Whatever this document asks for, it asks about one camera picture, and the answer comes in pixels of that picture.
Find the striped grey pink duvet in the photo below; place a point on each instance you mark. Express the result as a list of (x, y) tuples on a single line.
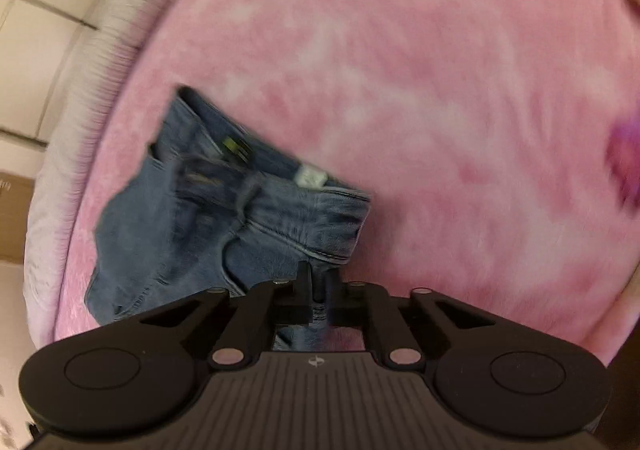
[(104, 66)]

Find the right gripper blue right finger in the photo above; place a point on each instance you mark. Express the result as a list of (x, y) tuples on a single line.
[(356, 316)]

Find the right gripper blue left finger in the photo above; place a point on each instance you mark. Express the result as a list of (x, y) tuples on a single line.
[(264, 309)]

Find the blue denim jeans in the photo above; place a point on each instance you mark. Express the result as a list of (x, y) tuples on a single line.
[(213, 206)]

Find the pink floral bed blanket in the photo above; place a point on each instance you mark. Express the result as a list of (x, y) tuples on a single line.
[(479, 127)]

